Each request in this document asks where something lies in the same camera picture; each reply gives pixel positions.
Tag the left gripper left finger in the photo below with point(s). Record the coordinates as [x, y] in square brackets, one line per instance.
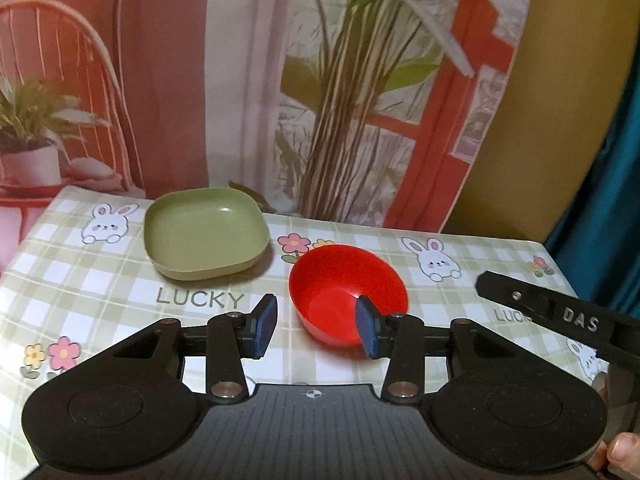
[232, 337]

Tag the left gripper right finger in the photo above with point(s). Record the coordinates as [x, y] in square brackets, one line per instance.
[399, 338]

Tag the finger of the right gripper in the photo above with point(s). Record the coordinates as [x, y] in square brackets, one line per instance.
[536, 302]

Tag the red bowl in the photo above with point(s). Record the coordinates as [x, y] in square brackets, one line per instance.
[325, 283]

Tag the green square plate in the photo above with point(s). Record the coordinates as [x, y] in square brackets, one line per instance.
[205, 233]

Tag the person's hand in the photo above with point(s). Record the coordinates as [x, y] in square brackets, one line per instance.
[623, 453]

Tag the teal curtain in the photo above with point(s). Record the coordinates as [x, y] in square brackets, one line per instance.
[596, 241]

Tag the green plaid bunny tablecloth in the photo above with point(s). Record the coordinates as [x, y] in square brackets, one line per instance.
[64, 299]

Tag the printed room backdrop cloth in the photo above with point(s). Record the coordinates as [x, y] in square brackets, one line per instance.
[358, 111]

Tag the wooden headboard panel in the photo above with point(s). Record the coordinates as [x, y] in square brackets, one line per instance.
[565, 85]

